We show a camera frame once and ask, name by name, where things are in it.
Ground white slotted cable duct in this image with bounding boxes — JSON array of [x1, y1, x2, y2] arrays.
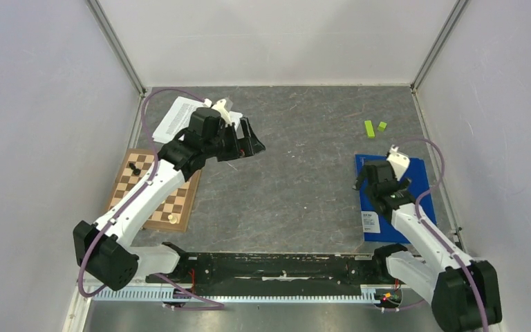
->
[[92, 286, 378, 304]]

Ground white printed paper stack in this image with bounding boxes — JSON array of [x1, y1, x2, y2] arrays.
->
[[152, 97, 243, 144]]

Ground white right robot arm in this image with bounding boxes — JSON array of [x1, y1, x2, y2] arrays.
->
[[353, 158, 503, 331]]

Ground black chess piece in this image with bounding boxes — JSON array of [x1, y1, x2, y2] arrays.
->
[[128, 163, 141, 176]]

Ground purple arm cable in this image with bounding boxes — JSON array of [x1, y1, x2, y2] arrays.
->
[[375, 137, 491, 332], [77, 88, 225, 311]]

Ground small green cube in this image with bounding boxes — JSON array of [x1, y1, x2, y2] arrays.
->
[[378, 121, 387, 132]]

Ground long green block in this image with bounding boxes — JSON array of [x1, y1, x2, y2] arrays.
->
[[364, 120, 375, 138]]

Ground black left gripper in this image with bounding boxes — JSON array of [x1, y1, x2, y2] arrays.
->
[[204, 118, 265, 163]]

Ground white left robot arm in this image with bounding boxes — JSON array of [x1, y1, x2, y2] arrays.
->
[[73, 107, 266, 291]]

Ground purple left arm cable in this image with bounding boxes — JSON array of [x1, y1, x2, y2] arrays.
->
[[77, 88, 225, 311]]

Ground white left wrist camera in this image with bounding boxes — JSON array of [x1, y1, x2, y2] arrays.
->
[[203, 98, 233, 125]]

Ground aluminium frame rails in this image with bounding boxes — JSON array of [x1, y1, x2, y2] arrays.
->
[[64, 0, 493, 332]]

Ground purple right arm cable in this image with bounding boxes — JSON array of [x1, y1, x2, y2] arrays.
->
[[375, 137, 491, 332]]

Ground white chess pawn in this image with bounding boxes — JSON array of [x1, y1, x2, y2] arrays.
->
[[168, 214, 178, 224]]

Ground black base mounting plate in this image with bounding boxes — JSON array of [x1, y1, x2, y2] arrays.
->
[[166, 242, 403, 297]]

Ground wooden chessboard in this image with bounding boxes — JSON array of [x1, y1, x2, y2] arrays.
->
[[108, 149, 202, 232]]

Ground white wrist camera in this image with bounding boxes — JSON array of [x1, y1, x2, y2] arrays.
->
[[203, 98, 233, 125], [386, 145, 410, 181]]

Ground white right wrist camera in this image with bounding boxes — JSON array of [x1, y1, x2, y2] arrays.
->
[[386, 145, 410, 181]]

